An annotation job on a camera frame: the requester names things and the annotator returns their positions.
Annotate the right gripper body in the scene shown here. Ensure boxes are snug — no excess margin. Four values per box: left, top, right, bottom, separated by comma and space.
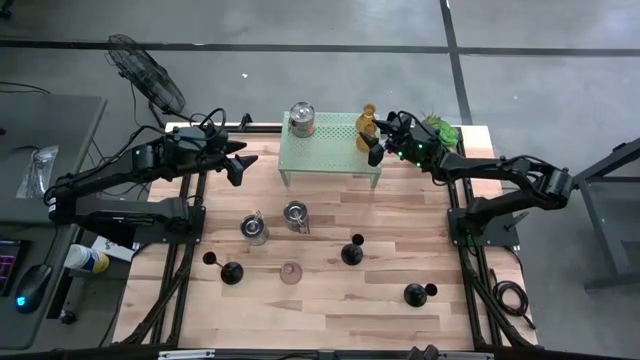
384, 117, 444, 169

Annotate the white paper leaflet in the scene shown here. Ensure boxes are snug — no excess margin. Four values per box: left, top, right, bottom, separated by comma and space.
90, 234, 136, 264

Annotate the black computer mouse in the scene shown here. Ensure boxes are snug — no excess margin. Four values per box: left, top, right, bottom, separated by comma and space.
13, 263, 54, 315

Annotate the candle tin brown label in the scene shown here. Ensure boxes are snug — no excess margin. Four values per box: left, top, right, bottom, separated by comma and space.
282, 199, 312, 235

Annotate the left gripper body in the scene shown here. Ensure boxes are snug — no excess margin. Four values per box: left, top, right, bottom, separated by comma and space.
172, 125, 229, 169

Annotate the black metal candlestick holder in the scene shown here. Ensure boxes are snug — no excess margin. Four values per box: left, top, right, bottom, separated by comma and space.
403, 282, 440, 309
340, 232, 366, 267
202, 250, 245, 287

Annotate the dark backlit keyboard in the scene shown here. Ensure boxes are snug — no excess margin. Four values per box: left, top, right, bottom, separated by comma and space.
0, 238, 30, 297

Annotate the candle tin orange label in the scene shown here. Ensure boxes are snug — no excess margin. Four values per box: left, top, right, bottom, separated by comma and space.
287, 101, 317, 140

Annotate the black floor fan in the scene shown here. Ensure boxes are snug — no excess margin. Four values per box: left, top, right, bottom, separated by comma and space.
104, 33, 197, 129

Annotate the candle tin white green label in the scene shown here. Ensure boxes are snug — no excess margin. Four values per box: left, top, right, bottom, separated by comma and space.
239, 210, 271, 247

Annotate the succulent in triangle-patterned pot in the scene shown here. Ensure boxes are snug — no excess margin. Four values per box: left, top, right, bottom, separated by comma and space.
422, 113, 461, 149

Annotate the grey side desk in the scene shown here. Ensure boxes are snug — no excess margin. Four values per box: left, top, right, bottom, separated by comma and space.
0, 93, 109, 351

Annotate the pink glass candle holder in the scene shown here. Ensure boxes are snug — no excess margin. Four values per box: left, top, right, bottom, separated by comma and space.
278, 261, 304, 287

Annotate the clear plastic bag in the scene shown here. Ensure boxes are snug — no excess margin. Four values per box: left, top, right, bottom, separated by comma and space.
14, 144, 60, 200

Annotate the grey metal table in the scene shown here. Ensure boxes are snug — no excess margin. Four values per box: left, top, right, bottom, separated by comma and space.
574, 137, 640, 294

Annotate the silver metal bracket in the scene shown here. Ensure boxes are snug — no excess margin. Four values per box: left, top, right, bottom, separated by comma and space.
157, 349, 216, 360
437, 351, 496, 360

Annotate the white wipes canister yellow label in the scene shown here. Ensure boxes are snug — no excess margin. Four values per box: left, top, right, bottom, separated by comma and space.
63, 243, 111, 275

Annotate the mint perforated metal shelf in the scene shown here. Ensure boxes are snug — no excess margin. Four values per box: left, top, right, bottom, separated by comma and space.
277, 111, 384, 190

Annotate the black aluminium table frame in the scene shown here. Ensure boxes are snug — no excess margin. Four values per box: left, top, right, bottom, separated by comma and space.
112, 112, 539, 351

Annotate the coiled black cable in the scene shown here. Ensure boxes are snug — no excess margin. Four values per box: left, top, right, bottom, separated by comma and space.
489, 268, 537, 331

